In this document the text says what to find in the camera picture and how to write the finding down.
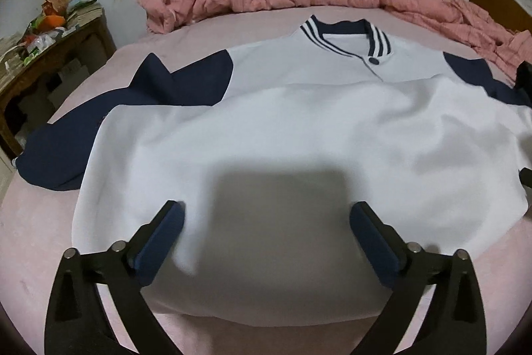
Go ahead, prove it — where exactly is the dark cloth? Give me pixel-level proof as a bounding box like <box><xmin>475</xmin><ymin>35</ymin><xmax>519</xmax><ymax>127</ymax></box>
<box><xmin>516</xmin><ymin>62</ymin><xmax>532</xmax><ymax>106</ymax></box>

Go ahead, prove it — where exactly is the wooden desk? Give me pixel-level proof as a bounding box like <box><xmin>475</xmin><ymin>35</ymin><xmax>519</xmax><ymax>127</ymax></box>
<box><xmin>0</xmin><ymin>12</ymin><xmax>118</xmax><ymax>158</ymax></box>

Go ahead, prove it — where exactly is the pile of desk clutter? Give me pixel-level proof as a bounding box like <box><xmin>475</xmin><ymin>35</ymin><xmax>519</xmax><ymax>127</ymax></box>
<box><xmin>0</xmin><ymin>0</ymin><xmax>104</xmax><ymax>67</ymax></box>

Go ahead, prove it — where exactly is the bed with pink sheet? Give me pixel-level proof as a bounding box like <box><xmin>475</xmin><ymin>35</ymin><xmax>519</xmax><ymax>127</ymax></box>
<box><xmin>0</xmin><ymin>6</ymin><xmax>532</xmax><ymax>355</ymax></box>

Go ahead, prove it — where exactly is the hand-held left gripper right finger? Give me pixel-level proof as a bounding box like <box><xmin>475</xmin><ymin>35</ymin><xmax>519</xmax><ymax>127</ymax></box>
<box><xmin>349</xmin><ymin>201</ymin><xmax>488</xmax><ymax>355</ymax></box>

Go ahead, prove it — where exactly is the white and navy jacket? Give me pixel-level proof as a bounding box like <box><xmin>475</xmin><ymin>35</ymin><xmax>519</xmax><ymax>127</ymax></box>
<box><xmin>14</xmin><ymin>15</ymin><xmax>532</xmax><ymax>316</ymax></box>

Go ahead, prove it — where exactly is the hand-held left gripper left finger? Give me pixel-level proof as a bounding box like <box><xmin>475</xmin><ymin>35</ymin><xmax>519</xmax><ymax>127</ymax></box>
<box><xmin>44</xmin><ymin>200</ymin><xmax>186</xmax><ymax>355</ymax></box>

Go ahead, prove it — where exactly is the white and wooden headboard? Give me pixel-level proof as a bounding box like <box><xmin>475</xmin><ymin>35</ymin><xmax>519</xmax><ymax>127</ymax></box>
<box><xmin>461</xmin><ymin>0</ymin><xmax>532</xmax><ymax>35</ymax></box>

